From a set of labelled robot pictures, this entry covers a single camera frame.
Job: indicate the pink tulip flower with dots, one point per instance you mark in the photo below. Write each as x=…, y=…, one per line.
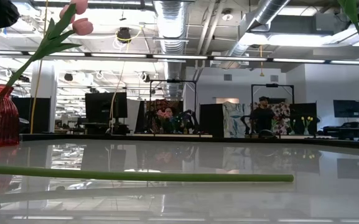
x=63, y=12

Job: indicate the red tulip green stem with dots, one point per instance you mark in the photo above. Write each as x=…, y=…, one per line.
x=350, y=11

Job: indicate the black background robot arm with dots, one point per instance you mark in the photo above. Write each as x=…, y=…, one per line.
x=192, y=119

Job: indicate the yellow tulips in vase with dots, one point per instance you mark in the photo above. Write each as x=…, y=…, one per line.
x=306, y=123

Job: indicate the person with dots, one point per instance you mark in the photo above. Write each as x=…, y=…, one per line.
x=169, y=111
x=262, y=116

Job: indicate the pink flower bouquet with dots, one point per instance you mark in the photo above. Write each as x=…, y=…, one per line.
x=163, y=115

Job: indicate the dark floral screen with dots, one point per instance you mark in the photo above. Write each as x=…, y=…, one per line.
x=154, y=105

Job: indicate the black divider panel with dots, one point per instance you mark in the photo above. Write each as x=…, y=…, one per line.
x=211, y=119
x=303, y=110

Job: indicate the ceiling light strip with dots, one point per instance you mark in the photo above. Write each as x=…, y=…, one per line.
x=180, y=57
x=239, y=58
x=351, y=62
x=118, y=55
x=299, y=60

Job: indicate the white teal patterned screen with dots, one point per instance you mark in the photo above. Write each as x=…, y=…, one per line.
x=236, y=119

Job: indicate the black monitor back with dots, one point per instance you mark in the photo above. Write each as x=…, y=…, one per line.
x=106, y=107

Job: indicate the pink tulip bottom left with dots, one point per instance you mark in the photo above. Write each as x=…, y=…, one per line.
x=135, y=175

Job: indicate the black ceiling dome device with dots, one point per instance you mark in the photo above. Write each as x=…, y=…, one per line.
x=124, y=34

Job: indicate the burgundy white floral screen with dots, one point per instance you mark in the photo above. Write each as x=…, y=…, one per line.
x=282, y=113

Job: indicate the round ceiling sensor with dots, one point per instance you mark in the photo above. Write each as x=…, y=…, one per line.
x=227, y=15

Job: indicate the black partition panel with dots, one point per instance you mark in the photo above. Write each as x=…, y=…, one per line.
x=26, y=115

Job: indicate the black printer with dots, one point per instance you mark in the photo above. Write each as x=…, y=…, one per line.
x=345, y=130

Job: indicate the black camera rig frame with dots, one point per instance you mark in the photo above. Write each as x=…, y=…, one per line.
x=251, y=109
x=173, y=81

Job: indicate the grey wall vent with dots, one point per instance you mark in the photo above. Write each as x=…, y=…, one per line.
x=274, y=77
x=227, y=77

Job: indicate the silver ribbed air duct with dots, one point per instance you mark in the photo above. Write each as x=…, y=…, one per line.
x=171, y=31

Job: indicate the black aluminium table frame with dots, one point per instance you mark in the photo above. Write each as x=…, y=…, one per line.
x=73, y=137

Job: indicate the silver spiral air duct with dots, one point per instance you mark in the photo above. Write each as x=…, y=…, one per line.
x=260, y=15

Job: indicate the dark wall monitor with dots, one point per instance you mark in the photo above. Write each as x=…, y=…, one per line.
x=347, y=109

